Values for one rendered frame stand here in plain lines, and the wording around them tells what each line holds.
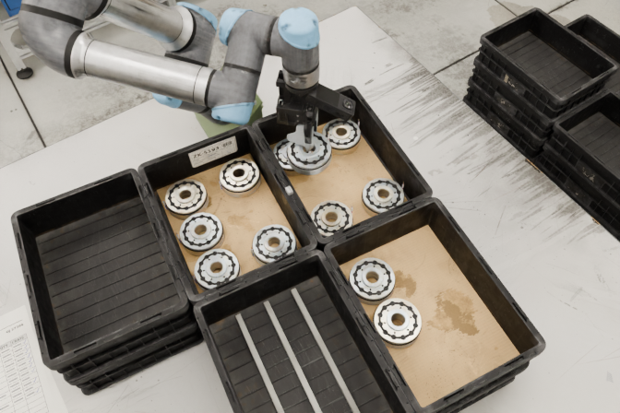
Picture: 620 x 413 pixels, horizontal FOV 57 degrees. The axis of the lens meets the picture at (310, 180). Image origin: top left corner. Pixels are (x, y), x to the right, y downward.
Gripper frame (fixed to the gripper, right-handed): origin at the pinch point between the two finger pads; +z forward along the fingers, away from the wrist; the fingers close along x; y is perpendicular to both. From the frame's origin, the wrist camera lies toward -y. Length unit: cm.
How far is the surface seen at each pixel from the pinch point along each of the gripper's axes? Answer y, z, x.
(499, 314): -46, 14, 30
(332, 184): -4.9, 16.6, 0.6
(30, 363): 58, 29, 55
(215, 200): 23.3, 16.6, 10.4
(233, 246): 15.3, 16.5, 22.3
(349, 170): -8.4, 16.6, -4.7
